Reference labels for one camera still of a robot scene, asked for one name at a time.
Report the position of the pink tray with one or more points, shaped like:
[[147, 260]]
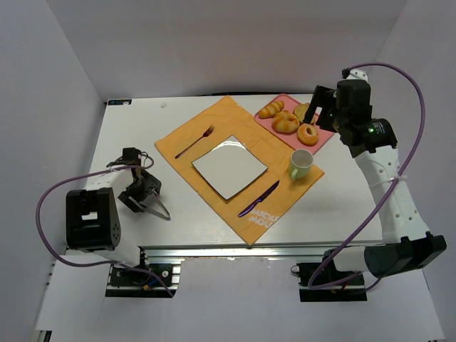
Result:
[[291, 139]]

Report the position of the purple knife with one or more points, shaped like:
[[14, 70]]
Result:
[[259, 199]]

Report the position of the light green mug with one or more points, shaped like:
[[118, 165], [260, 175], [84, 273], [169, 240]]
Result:
[[300, 164]]

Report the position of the round knotted bread bun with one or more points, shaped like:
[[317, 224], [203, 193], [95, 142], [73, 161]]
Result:
[[285, 122]]

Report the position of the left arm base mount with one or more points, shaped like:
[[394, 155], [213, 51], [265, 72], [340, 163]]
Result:
[[124, 283]]

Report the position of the left blue table label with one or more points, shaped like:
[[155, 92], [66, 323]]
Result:
[[119, 102]]

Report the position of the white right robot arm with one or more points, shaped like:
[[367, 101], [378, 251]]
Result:
[[393, 238]]

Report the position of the sliced brown bread piece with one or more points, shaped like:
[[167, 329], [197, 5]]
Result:
[[300, 111]]

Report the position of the white square plate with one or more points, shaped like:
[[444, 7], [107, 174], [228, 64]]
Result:
[[229, 167]]

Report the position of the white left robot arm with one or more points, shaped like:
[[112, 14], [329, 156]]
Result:
[[92, 220]]

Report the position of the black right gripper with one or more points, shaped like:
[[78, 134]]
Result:
[[317, 103]]

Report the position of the sugared orange donut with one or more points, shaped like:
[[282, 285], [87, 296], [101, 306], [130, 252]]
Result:
[[307, 134]]

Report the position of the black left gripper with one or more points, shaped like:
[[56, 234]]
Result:
[[135, 201]]

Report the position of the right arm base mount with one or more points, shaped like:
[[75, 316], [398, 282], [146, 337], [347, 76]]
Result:
[[348, 286]]

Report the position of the long striped bread roll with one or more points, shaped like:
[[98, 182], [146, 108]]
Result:
[[271, 109]]

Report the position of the orange placemat cloth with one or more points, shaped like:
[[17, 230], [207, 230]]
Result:
[[199, 214]]

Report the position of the metal tongs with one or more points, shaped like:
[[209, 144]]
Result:
[[153, 205]]

